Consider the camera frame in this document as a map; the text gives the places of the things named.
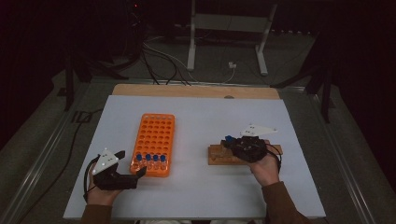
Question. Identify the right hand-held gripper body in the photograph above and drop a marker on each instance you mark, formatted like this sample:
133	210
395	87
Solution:
249	149

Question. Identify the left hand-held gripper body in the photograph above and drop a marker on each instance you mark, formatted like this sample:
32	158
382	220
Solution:
106	160

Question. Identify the wooden table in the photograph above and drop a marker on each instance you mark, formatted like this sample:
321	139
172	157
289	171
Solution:
193	91

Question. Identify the person's left hand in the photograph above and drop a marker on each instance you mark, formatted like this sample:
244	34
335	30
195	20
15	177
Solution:
101	197

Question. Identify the black tripod stand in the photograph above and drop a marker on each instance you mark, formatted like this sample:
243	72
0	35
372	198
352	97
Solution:
69	84
325	93

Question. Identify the white metal stand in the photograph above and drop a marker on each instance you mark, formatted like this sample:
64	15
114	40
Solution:
232	22

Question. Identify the metal floor rail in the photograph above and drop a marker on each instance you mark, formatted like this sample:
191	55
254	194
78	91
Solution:
40	161
342	161

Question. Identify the white paper work mat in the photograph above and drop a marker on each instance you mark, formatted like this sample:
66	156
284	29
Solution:
199	124

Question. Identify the orange plastic tube rack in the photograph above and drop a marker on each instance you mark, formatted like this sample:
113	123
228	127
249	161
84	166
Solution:
152	133

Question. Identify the wooden test tube rack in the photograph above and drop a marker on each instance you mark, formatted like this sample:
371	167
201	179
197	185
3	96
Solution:
219	157

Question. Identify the black square floor bracket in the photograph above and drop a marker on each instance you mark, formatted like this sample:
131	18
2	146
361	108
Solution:
81	117

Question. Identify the person's right hand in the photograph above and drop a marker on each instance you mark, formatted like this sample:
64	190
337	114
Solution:
267	171

